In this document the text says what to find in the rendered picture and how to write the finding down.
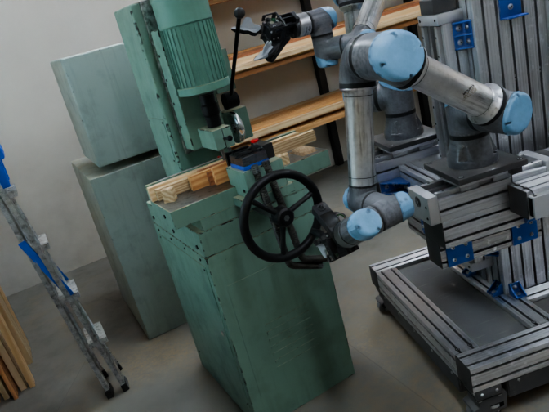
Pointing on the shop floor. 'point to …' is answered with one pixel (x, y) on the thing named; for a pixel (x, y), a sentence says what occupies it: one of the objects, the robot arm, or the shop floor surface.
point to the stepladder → (39, 254)
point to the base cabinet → (262, 320)
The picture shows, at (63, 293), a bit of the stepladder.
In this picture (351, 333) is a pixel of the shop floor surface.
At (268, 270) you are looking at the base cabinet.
